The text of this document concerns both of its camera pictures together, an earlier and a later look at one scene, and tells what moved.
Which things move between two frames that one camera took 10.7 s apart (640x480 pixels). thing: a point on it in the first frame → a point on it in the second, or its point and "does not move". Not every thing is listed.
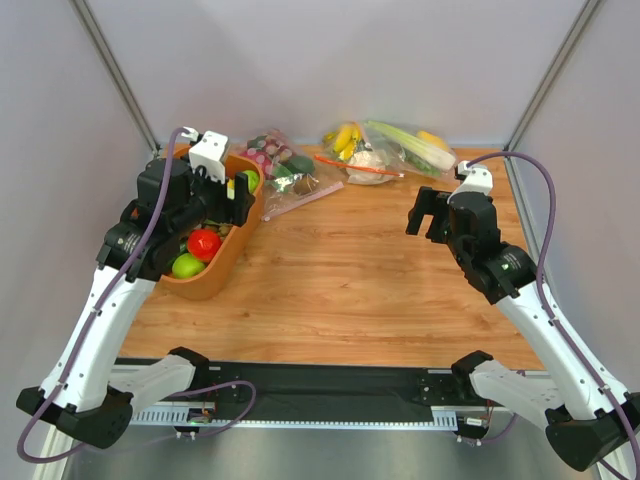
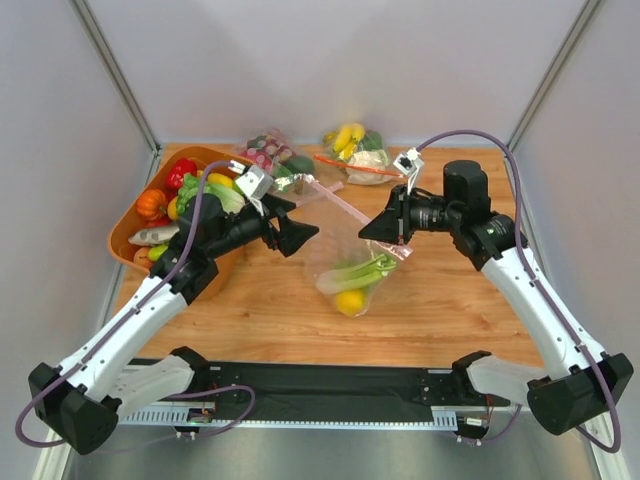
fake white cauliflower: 366,159 does not move
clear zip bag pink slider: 415,152 → 351,269
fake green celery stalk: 431,160 → 347,278
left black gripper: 240,204 → 275,227
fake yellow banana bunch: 344,139 does not move
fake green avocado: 301,163 does not move
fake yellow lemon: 433,139 → 350,301
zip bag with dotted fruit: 291,179 does not move
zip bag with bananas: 367,155 does not move
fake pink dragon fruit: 268,151 does not move
